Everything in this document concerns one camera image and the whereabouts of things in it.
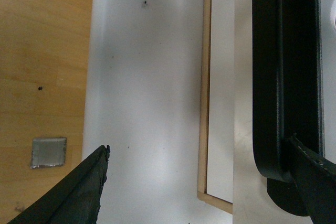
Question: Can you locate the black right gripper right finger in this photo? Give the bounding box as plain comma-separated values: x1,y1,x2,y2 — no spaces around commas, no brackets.
288,136,335,224

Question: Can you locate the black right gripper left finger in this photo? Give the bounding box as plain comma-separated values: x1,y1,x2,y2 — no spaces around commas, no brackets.
10,145,110,223

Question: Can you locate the black drawer handle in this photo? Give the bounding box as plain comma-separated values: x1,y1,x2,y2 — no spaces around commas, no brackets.
252,0,324,216

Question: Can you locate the wooden drawer cabinet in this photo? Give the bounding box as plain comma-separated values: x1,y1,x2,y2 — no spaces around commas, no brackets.
197,0,233,214

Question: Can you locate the silver square tape patch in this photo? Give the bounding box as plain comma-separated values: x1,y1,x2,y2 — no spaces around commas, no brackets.
30,137,67,169

